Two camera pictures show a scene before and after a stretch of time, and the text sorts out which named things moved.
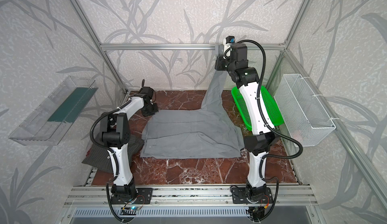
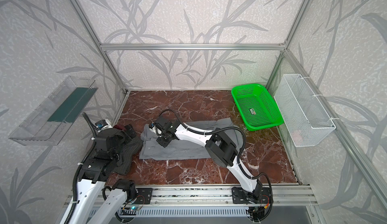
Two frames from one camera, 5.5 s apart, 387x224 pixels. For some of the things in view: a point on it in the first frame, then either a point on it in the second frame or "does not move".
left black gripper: [152, 109] to [129, 131]
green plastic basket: [272, 109] does not move
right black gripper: [220, 62] to [165, 138]
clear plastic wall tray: [50, 124] does not move
